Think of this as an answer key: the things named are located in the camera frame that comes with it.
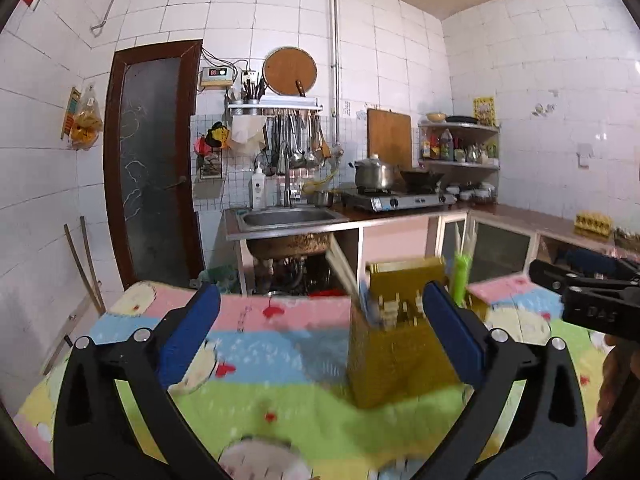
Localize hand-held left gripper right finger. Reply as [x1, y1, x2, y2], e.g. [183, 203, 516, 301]
[410, 280, 589, 480]

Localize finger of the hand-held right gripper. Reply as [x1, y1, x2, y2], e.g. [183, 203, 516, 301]
[528, 259, 640, 292]

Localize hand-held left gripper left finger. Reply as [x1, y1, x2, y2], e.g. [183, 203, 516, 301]
[52, 282, 231, 480]

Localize green utensil handle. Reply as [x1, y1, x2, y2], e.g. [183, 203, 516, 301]
[449, 253, 474, 307]

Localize yellow perforated utensil holder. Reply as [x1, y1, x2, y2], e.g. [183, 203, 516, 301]
[347, 256, 488, 409]

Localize rack cup with utensils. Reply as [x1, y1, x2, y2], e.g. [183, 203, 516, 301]
[241, 75, 266, 104]

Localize person's right hand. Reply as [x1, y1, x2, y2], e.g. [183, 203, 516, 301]
[598, 344, 627, 417]

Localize yellow egg carton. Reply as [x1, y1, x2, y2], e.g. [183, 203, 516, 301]
[573, 212, 614, 236]

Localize printed cartoon blanket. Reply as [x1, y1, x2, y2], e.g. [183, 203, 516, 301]
[15, 272, 617, 480]

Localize group of bowls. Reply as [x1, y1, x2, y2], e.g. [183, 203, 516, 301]
[444, 182, 496, 205]

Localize kitchen counter cabinet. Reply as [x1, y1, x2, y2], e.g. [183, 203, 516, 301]
[224, 203, 640, 297]

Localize metal corner shelf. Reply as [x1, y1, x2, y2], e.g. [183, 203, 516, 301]
[417, 119, 501, 170]

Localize steel gas stove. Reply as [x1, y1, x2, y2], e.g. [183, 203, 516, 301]
[339, 187, 459, 214]

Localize steel sink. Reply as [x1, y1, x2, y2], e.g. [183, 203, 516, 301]
[224, 205, 349, 242]

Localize row of condiment bottles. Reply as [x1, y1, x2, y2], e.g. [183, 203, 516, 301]
[420, 128, 499, 164]

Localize black wok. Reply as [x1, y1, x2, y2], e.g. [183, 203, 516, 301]
[398, 169, 445, 190]

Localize white soap bottle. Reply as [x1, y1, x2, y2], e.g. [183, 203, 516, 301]
[250, 163, 268, 210]

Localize wooden door with frosted glass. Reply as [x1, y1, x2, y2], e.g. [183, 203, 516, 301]
[103, 39, 206, 292]

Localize steel pot with lid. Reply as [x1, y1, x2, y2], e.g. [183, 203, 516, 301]
[353, 153, 399, 190]

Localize metal faucet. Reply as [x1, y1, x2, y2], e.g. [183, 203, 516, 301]
[279, 170, 302, 209]

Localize rectangular wooden cutting board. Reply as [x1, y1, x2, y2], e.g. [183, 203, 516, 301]
[367, 107, 414, 170]

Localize white hanging plastic bag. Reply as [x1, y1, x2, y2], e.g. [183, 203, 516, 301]
[230, 114, 266, 156]

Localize row of hanging metal ladles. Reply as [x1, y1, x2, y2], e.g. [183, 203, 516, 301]
[262, 112, 334, 176]

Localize hanging bag of oranges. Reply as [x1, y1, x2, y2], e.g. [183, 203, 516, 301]
[69, 84, 104, 150]

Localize round wooden cutting board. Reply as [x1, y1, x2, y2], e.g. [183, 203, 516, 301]
[263, 47, 318, 96]

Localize wooden sticks leaning on wall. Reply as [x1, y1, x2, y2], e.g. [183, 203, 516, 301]
[63, 215, 106, 314]

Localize yellow wall picture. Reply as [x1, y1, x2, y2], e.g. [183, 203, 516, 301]
[472, 97, 497, 127]

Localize metal wall rack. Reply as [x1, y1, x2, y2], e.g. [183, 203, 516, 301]
[225, 97, 324, 117]

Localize hanging wall card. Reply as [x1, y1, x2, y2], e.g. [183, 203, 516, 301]
[59, 87, 83, 141]

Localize wall controller box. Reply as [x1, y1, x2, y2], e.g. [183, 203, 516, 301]
[199, 65, 235, 89]

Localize metal wall pipe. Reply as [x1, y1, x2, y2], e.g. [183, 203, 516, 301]
[329, 0, 341, 149]

